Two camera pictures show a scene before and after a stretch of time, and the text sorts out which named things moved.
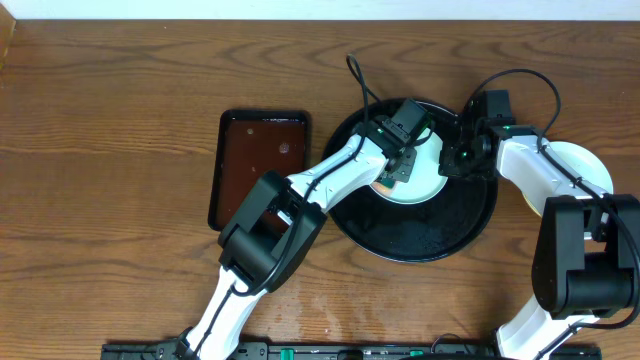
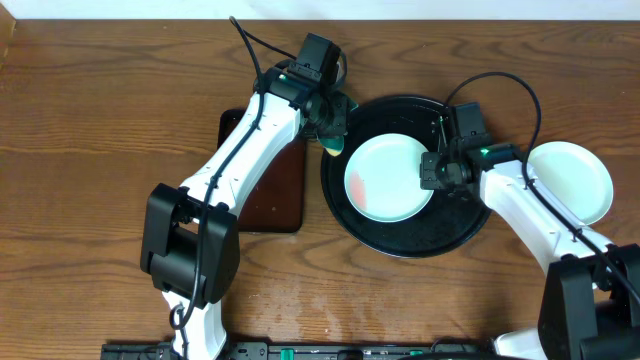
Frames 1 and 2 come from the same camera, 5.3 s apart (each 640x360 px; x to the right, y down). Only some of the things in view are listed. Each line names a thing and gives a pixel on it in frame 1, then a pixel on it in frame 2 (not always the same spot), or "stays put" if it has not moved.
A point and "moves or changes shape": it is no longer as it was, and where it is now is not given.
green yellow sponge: x=389 y=182 -> x=334 y=145
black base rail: x=335 y=351 stays put
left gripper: x=401 y=163 -> x=335 y=120
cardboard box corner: x=7 y=28 stays put
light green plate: x=425 y=182 moves or changes shape
